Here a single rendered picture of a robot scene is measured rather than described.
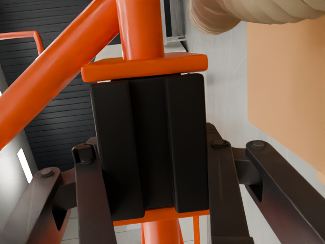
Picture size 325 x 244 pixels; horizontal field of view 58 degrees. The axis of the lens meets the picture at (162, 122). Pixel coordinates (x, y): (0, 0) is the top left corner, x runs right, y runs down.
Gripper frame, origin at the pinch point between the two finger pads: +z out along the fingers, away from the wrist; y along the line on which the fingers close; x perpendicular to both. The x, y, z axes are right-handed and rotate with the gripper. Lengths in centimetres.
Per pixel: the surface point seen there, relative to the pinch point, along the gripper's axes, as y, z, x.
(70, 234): -362, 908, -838
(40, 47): -257, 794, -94
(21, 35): -310, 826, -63
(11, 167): -498, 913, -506
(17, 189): -498, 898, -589
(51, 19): -285, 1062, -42
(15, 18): -398, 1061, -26
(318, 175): 66, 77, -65
